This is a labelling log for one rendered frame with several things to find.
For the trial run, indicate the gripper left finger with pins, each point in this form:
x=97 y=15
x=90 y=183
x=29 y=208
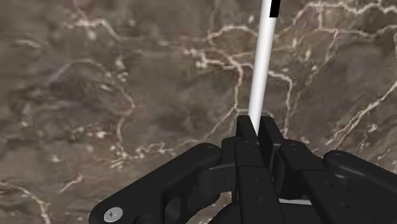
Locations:
x=173 y=183

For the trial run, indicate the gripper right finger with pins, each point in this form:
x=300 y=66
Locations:
x=328 y=183

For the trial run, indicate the white pen with black clip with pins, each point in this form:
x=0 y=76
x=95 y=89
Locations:
x=262 y=65

